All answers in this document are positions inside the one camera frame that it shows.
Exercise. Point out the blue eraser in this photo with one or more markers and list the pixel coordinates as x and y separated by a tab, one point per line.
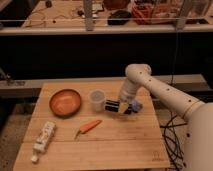
136	106

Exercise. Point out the orange toy carrot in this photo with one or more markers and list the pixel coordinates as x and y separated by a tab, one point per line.
86	127

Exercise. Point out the translucent plastic cup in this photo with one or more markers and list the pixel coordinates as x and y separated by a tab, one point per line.
97	100

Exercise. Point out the black bag on bench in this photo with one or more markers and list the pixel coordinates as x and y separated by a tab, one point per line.
119	17

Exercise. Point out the orange wooden bowl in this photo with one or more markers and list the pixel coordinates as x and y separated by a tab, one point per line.
65	103

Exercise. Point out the orange crate on bench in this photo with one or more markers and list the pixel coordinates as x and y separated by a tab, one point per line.
141	15

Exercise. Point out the grey metal post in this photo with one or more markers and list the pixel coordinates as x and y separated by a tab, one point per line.
88	14

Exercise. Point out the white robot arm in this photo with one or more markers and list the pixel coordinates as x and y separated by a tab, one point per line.
198	152

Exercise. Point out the white toothpaste tube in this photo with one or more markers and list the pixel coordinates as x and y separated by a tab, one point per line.
43	140

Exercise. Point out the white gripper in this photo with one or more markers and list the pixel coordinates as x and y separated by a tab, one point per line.
124	107

